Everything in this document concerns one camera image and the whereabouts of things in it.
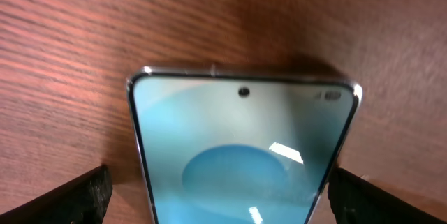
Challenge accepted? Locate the blue Galaxy smartphone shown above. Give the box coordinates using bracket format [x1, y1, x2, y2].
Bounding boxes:
[126, 66, 362, 224]

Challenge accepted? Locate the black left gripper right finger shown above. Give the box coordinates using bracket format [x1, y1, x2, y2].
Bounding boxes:
[328, 168, 444, 224]

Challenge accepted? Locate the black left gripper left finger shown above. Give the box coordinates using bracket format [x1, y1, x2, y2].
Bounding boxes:
[1, 165, 112, 224]

